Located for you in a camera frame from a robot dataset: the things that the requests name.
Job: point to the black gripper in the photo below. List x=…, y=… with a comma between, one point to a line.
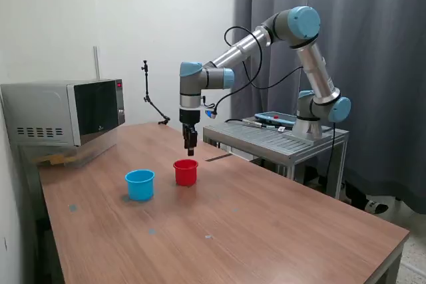
x=189, y=117

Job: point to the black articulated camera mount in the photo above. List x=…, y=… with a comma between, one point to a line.
x=146, y=81

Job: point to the red plastic cup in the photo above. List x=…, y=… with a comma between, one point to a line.
x=185, y=175

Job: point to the silver microwave oven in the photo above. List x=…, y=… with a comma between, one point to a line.
x=43, y=111

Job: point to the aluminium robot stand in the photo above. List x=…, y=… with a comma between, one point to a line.
x=289, y=146

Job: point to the blue plastic cup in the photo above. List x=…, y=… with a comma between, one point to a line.
x=139, y=187

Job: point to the wooden block stack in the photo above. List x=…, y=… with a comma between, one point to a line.
x=53, y=159

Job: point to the grey table frame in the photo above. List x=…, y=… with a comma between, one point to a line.
x=392, y=264

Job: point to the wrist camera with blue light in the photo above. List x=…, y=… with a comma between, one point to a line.
x=211, y=113

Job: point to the grey curtain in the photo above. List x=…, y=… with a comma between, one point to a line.
x=382, y=64

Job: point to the blue teach pendant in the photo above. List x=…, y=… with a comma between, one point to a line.
x=283, y=118

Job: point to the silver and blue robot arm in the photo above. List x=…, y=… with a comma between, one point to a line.
x=233, y=53

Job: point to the white wall pipe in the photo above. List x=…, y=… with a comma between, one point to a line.
x=96, y=64

